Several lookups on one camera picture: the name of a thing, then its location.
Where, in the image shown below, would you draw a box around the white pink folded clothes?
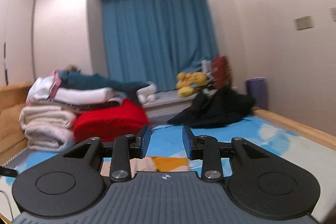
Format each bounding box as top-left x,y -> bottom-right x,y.
26,70 -> 62,105

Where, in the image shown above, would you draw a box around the teal shark plush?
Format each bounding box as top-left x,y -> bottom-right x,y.
59,71 -> 150,105

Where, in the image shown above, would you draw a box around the cream folded quilt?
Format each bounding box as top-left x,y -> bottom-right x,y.
19,106 -> 77,152

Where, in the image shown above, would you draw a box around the black clothing pile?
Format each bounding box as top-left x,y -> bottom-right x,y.
167,87 -> 255,128

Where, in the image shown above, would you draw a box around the white window sill ledge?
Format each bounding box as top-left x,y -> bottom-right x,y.
142,90 -> 197,127

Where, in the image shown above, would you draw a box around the red folded blanket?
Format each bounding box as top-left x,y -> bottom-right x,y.
73,98 -> 150,143

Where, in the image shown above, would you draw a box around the white wardrobe doors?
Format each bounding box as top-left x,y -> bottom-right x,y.
1,0 -> 35,86

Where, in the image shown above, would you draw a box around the blue white patterned bed sheet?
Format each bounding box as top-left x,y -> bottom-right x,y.
4,115 -> 336,222

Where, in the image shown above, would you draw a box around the purple bag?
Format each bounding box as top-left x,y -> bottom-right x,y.
245,77 -> 269,110

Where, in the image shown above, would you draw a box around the yellow plush toys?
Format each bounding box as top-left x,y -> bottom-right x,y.
175,72 -> 209,98

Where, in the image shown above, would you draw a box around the white folded bedding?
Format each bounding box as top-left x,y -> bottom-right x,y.
52,83 -> 157,106

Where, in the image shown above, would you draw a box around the beige and mustard jacket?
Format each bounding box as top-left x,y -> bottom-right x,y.
100,155 -> 190,177

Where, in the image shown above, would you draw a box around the dark red patterned cushion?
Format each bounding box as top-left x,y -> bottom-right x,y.
212,56 -> 232,89

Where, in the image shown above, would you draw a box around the blue curtain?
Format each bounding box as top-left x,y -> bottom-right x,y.
101,0 -> 218,90

